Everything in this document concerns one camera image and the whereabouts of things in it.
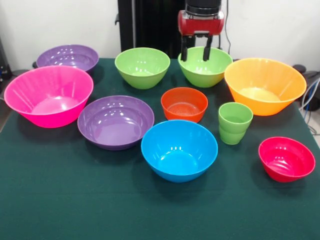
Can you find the large pink bowl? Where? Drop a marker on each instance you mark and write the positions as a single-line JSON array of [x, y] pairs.
[[47, 100]]

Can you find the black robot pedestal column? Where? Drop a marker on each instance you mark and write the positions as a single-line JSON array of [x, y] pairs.
[[155, 25]]

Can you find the large orange bowl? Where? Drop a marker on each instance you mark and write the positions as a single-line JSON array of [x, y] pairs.
[[265, 85]]

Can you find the small crimson bowl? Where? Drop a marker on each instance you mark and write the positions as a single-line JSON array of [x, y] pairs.
[[285, 162]]

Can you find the small red-orange bowl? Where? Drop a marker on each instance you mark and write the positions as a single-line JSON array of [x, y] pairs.
[[183, 110]]

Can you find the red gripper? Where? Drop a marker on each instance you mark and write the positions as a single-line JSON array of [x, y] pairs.
[[200, 25]]

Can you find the green cup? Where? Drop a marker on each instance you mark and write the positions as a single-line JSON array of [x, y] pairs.
[[233, 132]]

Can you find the blue bowl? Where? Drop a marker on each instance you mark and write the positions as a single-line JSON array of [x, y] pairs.
[[178, 160]]

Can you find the green bowl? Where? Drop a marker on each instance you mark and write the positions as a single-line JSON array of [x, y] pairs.
[[142, 77], [205, 77]]

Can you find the dark green table cloth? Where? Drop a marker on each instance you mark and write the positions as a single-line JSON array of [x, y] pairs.
[[75, 200]]

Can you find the purple bowl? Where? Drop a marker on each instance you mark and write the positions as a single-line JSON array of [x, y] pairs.
[[67, 58], [115, 125]]

